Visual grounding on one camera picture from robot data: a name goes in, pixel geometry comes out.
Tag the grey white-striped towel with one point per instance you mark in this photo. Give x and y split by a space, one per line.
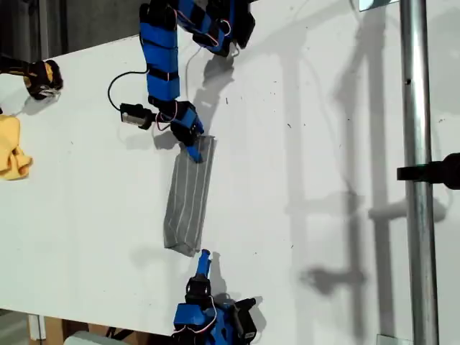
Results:
187 208

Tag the white plastic container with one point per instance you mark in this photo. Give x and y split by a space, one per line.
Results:
86 339

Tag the brown cardboard box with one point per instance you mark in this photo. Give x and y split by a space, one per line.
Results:
54 330

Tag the yellow cloth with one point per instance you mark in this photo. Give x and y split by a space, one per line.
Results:
10 151

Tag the black clamp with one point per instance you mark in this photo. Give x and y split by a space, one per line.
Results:
431 172

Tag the black camera box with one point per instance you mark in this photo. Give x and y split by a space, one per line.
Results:
133 116
247 323

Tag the white table leg bracket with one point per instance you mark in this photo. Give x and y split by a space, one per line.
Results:
37 327

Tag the steel post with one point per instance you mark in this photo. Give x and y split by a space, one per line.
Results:
417 108

